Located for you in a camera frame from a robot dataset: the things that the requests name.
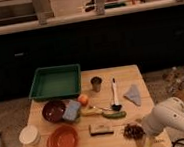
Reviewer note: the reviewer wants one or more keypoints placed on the brown rectangular block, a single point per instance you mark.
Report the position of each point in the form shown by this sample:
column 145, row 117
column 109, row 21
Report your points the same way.
column 96, row 129

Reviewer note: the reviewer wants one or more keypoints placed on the white round container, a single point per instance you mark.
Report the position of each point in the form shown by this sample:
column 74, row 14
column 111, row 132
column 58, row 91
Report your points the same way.
column 29, row 135

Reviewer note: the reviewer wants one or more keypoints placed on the dark red bowl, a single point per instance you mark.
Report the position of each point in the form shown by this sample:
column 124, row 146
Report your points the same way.
column 53, row 111

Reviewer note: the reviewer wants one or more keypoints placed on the bunch of dark grapes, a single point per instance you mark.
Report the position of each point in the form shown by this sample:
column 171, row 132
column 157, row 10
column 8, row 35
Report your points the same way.
column 133, row 132

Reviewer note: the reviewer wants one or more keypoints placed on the blue sponge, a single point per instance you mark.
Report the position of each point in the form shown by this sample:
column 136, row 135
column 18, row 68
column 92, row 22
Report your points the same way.
column 71, row 112

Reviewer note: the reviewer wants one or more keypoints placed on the yellow banana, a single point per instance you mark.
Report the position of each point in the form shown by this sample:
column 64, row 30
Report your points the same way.
column 90, row 112

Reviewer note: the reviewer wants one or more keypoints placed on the green plastic tray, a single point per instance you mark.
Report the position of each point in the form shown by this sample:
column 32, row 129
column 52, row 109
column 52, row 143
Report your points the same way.
column 56, row 82

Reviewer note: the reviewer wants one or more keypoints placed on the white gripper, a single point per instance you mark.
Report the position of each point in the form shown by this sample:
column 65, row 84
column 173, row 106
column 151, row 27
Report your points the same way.
column 141, row 142

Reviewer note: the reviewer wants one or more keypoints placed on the light blue cloth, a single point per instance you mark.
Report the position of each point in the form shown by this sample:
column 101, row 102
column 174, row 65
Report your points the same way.
column 133, row 95

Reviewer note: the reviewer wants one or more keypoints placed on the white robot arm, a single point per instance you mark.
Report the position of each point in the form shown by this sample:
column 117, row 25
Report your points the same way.
column 169, row 113

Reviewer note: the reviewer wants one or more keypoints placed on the metal spoon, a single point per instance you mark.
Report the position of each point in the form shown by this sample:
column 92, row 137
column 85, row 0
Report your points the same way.
column 105, row 109

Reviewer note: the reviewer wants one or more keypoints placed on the green cucumber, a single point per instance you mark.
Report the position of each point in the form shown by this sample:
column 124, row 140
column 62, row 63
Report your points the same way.
column 116, row 115

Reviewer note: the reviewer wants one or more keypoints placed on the orange plastic bowl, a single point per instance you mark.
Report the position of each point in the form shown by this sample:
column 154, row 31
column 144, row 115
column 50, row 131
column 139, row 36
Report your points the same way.
column 64, row 136

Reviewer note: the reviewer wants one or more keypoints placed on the orange peach fruit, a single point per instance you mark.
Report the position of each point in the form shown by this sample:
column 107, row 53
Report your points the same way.
column 83, row 99

